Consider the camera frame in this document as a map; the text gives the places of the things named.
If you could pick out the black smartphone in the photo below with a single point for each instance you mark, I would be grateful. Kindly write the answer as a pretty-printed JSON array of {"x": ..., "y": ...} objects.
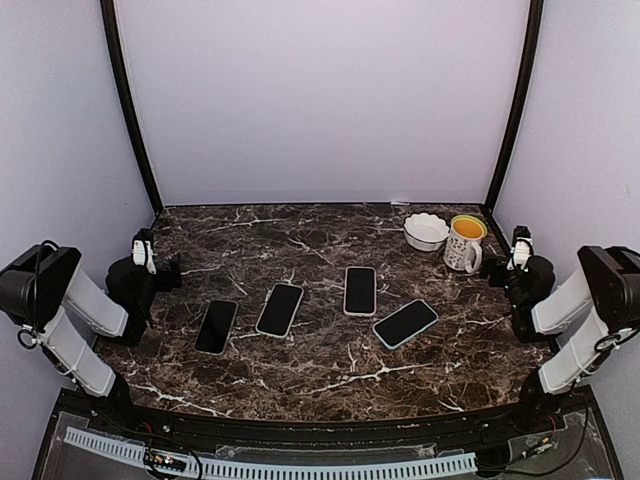
[{"x": 280, "y": 310}]

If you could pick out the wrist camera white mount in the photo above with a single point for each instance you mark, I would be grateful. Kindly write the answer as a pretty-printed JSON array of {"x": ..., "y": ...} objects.
[
  {"x": 521, "y": 248},
  {"x": 143, "y": 250}
]

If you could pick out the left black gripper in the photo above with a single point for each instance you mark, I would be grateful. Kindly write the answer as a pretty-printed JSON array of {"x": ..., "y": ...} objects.
[{"x": 175, "y": 281}]

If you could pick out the black frame post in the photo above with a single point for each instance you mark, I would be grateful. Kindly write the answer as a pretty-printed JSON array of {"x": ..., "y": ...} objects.
[
  {"x": 119, "y": 71},
  {"x": 525, "y": 70}
]

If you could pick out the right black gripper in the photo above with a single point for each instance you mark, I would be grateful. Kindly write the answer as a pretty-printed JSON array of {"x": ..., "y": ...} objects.
[{"x": 487, "y": 266}]

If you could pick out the right black frame post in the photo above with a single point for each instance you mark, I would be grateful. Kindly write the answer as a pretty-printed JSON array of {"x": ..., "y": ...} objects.
[{"x": 525, "y": 70}]

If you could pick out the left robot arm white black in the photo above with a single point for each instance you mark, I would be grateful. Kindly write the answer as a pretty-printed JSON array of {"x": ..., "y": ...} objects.
[{"x": 57, "y": 307}]

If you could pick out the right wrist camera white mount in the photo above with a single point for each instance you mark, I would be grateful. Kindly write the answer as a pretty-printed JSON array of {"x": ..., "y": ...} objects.
[{"x": 521, "y": 248}]

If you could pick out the white patterned mug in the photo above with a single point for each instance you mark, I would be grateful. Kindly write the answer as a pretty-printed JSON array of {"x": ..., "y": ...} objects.
[{"x": 463, "y": 255}]

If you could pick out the left black frame post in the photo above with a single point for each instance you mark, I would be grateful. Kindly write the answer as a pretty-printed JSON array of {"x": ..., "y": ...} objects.
[{"x": 119, "y": 71}]

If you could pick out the white phone case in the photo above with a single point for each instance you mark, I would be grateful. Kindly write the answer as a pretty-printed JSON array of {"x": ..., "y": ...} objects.
[{"x": 260, "y": 327}]

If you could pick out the white scalloped bowl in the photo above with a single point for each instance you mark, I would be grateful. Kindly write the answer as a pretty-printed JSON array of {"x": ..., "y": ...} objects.
[{"x": 425, "y": 232}]

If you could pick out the phone in dark case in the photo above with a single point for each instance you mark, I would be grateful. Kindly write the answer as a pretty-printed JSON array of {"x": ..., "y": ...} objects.
[{"x": 215, "y": 329}]

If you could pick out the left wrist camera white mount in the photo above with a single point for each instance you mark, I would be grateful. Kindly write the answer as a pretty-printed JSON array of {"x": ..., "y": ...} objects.
[{"x": 143, "y": 250}]

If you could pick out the black front rail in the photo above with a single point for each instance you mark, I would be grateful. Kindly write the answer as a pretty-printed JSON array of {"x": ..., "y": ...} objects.
[{"x": 483, "y": 429}]

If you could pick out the small green circuit board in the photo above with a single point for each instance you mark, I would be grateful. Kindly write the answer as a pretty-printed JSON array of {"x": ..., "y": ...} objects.
[{"x": 160, "y": 462}]

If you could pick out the phone in pink case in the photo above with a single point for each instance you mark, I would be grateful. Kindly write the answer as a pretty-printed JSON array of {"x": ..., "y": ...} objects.
[{"x": 360, "y": 287}]

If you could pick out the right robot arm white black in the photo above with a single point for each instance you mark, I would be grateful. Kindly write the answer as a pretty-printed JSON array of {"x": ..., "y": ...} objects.
[{"x": 602, "y": 295}]

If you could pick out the phone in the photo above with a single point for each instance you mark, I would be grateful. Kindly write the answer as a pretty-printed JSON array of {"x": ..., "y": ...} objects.
[
  {"x": 360, "y": 287},
  {"x": 215, "y": 329},
  {"x": 404, "y": 324}
]

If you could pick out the white slotted cable duct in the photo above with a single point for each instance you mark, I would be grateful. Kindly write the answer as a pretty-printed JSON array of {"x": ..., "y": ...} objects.
[{"x": 202, "y": 467}]

